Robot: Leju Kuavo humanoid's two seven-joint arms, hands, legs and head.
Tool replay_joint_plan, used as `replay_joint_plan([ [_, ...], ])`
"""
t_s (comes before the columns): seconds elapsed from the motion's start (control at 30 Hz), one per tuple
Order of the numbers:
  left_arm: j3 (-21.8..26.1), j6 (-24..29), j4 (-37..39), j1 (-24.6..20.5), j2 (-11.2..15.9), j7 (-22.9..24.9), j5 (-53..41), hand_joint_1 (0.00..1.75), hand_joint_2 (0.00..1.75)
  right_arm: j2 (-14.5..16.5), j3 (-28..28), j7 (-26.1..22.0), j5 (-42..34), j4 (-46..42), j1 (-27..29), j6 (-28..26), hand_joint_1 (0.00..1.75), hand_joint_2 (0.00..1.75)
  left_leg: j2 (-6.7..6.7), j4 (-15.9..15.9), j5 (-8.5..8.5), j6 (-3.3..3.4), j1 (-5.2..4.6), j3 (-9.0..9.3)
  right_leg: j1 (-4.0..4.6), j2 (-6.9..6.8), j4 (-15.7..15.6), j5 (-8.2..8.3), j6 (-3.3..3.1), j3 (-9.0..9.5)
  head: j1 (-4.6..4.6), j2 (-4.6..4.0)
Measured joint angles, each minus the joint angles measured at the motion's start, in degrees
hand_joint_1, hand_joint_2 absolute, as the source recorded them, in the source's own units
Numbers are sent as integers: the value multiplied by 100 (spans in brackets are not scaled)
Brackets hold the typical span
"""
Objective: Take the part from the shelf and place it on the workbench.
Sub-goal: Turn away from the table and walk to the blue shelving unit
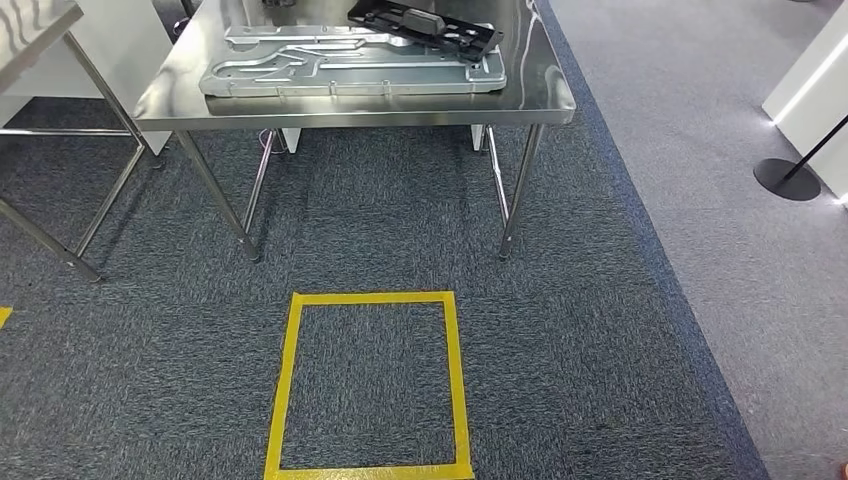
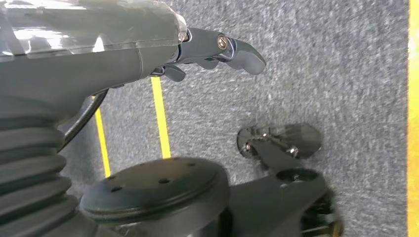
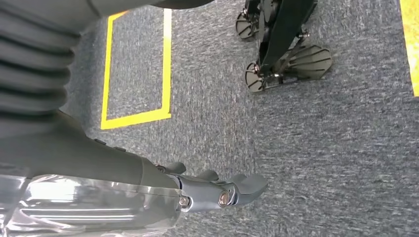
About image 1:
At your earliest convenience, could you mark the black plastic frame part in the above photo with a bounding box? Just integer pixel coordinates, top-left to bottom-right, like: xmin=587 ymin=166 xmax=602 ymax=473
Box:
xmin=346 ymin=0 xmax=505 ymax=63

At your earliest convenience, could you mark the stainless steel workbench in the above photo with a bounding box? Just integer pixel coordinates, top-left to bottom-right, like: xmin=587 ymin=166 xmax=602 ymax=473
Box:
xmin=132 ymin=0 xmax=578 ymax=263

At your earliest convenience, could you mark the yellow floor tape square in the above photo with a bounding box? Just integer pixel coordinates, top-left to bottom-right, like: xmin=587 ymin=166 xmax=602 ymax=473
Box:
xmin=262 ymin=290 xmax=476 ymax=480

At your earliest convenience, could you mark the grey stamped metal plate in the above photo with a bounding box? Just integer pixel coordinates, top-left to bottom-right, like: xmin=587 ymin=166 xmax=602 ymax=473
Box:
xmin=198 ymin=23 xmax=508 ymax=99

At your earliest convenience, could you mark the white cabinet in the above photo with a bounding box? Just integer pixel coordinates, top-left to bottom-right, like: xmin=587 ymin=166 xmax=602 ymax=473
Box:
xmin=0 ymin=0 xmax=175 ymax=157

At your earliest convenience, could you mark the white display counter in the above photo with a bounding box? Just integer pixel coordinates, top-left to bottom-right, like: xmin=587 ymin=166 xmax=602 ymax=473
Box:
xmin=761 ymin=19 xmax=848 ymax=207

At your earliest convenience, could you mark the stainless steel table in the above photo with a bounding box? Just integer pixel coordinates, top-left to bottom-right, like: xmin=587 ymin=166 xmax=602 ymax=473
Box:
xmin=0 ymin=0 xmax=148 ymax=283

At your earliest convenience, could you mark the black stanchion post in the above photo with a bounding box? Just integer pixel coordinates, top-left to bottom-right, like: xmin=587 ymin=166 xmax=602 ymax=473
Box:
xmin=753 ymin=112 xmax=848 ymax=202

